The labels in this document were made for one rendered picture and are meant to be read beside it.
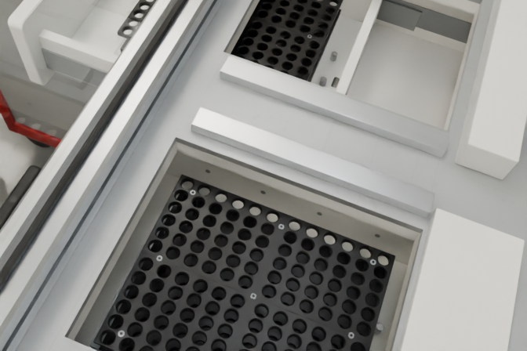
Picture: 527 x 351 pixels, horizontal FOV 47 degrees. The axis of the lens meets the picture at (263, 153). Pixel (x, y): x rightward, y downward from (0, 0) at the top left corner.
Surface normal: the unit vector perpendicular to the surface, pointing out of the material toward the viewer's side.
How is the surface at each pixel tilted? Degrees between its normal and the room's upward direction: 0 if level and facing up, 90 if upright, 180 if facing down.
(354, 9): 90
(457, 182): 0
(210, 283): 0
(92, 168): 0
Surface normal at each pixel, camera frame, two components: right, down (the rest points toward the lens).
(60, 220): 0.08, -0.52
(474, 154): -0.36, 0.79
